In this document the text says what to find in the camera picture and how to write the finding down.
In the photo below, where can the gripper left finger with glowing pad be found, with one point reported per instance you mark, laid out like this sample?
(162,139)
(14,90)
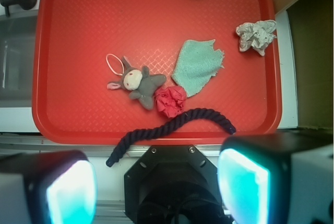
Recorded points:
(50,187)

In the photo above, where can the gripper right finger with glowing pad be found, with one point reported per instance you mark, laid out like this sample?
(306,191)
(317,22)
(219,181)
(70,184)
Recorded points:
(277,178)

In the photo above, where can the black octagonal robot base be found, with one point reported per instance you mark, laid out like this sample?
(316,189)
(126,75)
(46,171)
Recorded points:
(173,184)

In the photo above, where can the crumpled pink paper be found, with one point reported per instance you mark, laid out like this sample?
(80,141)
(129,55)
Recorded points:
(170,101)

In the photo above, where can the crumpled white paper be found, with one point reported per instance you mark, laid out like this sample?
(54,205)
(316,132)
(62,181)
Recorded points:
(258,35)

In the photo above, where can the grey plush donkey toy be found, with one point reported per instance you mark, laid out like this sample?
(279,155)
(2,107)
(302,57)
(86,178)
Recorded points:
(139,82)

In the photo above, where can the red plastic tray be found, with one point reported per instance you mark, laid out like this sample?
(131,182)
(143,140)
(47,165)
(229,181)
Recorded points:
(71,103)

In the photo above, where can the teal knitted cloth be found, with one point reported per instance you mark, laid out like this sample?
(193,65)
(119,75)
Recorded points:
(197,63)

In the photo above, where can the grey sink basin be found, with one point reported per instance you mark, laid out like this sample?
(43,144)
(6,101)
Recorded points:
(17,56)

